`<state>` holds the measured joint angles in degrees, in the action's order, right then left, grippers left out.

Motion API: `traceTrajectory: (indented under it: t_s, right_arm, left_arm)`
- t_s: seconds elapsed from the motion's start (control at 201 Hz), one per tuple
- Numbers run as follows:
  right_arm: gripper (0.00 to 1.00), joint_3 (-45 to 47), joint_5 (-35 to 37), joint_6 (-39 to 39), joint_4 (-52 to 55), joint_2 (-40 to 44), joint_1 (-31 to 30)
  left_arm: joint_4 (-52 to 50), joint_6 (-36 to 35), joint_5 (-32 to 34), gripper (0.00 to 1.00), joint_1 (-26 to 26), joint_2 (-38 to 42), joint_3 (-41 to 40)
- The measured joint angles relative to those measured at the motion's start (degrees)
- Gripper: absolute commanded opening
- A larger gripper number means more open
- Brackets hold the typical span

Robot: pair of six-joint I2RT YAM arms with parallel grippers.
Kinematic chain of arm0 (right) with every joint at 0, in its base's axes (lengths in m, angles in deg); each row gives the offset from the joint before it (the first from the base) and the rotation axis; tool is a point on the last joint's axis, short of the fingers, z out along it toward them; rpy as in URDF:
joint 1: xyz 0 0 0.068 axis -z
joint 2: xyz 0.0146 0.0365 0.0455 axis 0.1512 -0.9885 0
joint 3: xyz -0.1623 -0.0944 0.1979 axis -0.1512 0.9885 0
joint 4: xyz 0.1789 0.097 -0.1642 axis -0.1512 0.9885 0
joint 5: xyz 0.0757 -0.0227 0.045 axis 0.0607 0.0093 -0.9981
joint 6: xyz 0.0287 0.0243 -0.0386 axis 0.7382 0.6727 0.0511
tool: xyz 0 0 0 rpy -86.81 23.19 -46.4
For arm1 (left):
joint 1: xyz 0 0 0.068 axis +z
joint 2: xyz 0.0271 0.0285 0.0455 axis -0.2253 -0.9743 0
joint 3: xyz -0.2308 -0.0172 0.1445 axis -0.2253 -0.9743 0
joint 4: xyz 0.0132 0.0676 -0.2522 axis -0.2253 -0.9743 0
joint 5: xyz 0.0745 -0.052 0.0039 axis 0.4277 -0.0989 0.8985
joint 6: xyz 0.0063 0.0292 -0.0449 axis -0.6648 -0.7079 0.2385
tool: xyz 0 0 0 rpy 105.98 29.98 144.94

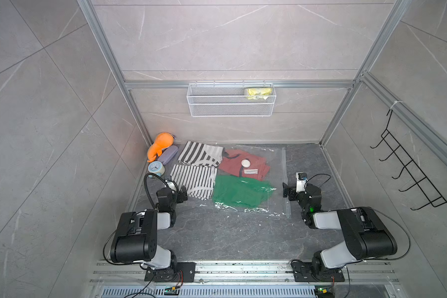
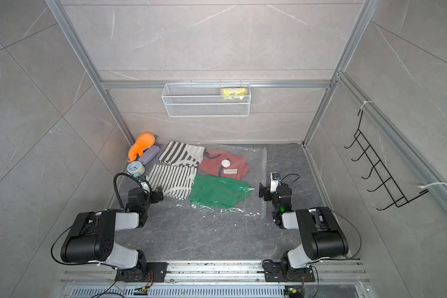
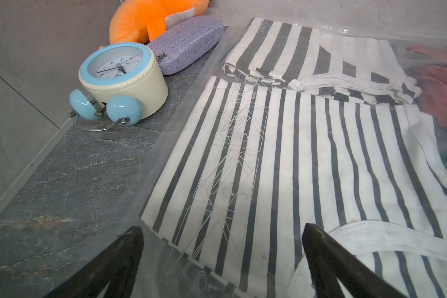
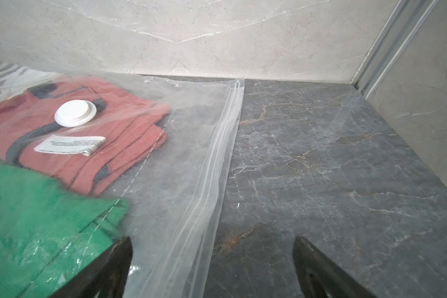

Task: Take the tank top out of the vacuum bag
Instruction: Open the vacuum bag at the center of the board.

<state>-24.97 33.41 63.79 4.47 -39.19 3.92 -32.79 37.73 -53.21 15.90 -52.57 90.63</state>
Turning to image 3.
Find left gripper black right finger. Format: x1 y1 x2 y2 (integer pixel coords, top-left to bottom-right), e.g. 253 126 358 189
302 223 404 298

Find striped tank top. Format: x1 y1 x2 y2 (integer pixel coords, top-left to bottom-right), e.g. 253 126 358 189
222 17 422 104

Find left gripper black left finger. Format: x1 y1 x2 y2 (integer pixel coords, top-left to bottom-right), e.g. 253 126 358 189
46 226 145 298

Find orange plush toy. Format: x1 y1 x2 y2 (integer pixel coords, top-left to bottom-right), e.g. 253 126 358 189
109 0 209 45

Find large striped white garment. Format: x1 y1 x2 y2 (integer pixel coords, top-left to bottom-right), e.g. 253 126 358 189
140 77 447 298

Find blue cream alarm clock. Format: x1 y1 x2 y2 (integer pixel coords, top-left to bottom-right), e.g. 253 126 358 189
69 42 168 130

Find clear plastic vacuum bag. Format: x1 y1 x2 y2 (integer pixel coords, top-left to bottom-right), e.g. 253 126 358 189
139 17 447 298

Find purple fabric glasses case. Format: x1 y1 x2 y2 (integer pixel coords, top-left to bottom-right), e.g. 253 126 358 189
148 16 225 76

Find red garment with dark trim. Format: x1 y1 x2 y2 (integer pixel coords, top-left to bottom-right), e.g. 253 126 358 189
407 45 447 130

